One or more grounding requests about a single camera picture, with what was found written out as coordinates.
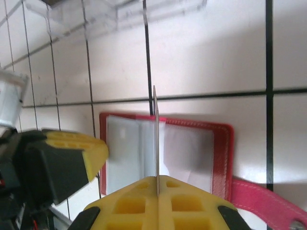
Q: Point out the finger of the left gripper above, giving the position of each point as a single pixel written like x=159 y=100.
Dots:
x=60 y=167

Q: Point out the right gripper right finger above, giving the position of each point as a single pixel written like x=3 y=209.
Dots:
x=187 y=206

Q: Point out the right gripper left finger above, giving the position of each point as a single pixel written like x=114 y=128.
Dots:
x=129 y=206

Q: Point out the red card holder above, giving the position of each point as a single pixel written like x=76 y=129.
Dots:
x=220 y=155

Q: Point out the black credit card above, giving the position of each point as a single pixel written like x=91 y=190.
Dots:
x=156 y=143

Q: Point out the clear acrylic card stand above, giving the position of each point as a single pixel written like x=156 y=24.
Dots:
x=100 y=24

